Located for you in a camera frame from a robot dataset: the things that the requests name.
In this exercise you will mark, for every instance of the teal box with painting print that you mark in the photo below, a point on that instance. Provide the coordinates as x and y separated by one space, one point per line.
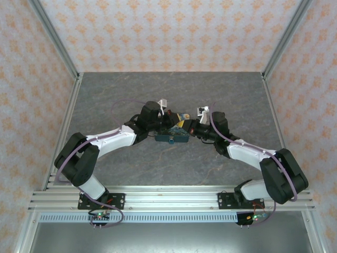
172 134

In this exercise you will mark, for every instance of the teal padlock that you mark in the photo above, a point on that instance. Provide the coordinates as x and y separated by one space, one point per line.
171 141

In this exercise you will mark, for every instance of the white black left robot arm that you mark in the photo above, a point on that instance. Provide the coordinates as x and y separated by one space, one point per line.
116 138

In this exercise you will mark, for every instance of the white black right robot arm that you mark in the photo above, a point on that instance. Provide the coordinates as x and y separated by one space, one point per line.
245 153

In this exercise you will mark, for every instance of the grey metal panel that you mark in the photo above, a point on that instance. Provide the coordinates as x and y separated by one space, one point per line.
168 238

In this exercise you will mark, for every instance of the aluminium side frame rail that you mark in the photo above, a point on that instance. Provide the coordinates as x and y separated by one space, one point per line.
69 113
275 110

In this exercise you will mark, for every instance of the aluminium front frame rail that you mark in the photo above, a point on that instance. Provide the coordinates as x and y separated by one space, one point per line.
168 196

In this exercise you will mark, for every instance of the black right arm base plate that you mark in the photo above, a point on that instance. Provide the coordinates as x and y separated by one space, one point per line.
225 200

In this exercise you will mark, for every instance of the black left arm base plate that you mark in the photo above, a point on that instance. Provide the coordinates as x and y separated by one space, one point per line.
118 200

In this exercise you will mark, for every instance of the aluminium frame post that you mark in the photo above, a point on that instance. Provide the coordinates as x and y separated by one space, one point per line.
285 37
56 37

